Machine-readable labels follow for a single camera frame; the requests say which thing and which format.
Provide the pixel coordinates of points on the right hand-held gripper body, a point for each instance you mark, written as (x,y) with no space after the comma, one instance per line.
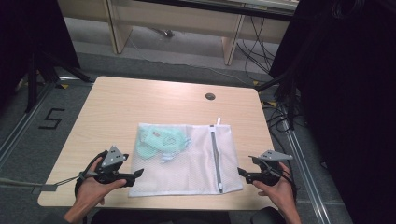
(271,174)

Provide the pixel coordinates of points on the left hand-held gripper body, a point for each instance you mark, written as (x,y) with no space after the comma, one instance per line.
(113,157)

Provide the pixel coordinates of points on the mint green garment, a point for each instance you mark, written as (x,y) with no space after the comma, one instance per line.
(162,140)

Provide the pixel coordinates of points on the white mesh laundry bag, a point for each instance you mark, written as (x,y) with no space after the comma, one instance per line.
(190,168)

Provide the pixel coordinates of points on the person's right hand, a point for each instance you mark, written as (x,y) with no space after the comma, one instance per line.
(283,193)

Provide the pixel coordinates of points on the person's left hand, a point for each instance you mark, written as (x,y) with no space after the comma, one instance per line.
(88,193)

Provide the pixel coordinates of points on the person's dark clothed legs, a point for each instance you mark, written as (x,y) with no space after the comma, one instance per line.
(162,217)

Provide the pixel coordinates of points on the black metal stand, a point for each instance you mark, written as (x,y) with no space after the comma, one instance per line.
(40,77)
(285,90)

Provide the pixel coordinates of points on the black curtain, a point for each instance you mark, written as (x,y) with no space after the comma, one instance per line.
(28,40)
(348,102)

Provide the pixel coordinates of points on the aluminium floor rail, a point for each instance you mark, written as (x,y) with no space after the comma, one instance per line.
(21,124)
(306,174)

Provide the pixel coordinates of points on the light wooden desk frame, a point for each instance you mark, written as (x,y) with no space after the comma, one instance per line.
(174,21)

